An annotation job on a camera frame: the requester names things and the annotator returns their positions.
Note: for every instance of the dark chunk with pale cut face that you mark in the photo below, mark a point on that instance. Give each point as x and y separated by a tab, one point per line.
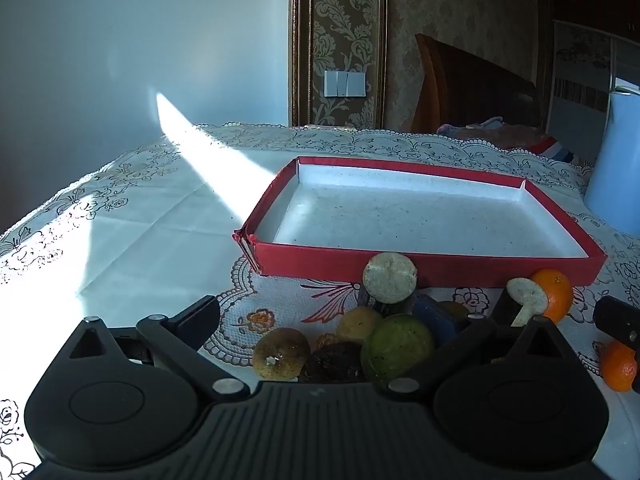
525	292
390	275

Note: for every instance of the wooden headboard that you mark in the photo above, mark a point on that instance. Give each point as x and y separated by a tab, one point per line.
475	90

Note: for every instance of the green cucumber chunk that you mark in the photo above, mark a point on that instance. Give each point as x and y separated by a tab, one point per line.
397	350

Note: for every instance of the white wall switch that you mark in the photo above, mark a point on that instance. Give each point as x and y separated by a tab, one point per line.
345	83

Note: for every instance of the red cardboard tray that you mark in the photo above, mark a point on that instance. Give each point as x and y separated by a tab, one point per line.
425	210

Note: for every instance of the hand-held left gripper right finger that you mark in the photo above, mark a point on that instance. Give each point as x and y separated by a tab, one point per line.
437	320

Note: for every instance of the yellow-green round fruit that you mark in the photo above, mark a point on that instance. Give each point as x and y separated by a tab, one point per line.
357	325

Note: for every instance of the light blue cloth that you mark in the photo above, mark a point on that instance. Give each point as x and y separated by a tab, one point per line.
492	121

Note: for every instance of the orange mandarin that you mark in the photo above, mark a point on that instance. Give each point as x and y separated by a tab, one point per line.
617	367
557	292

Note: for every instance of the brown kiwi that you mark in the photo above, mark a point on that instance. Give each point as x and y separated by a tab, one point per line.
280	355

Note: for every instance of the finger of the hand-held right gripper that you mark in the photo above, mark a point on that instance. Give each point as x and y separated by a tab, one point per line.
617	322
636	377

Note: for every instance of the patterned wardrobe sliding door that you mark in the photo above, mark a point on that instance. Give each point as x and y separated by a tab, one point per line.
580	70

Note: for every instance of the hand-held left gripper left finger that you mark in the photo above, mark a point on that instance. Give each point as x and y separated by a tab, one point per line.
197	325

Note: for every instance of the striped pillow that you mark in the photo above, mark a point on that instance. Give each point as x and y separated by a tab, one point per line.
500	136

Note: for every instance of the dark brown chunk white face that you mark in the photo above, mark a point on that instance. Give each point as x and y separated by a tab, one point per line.
332	362

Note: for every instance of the light blue kettle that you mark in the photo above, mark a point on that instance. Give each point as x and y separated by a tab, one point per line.
617	160

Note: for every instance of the white lace tablecloth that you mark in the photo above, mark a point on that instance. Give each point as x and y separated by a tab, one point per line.
150	220

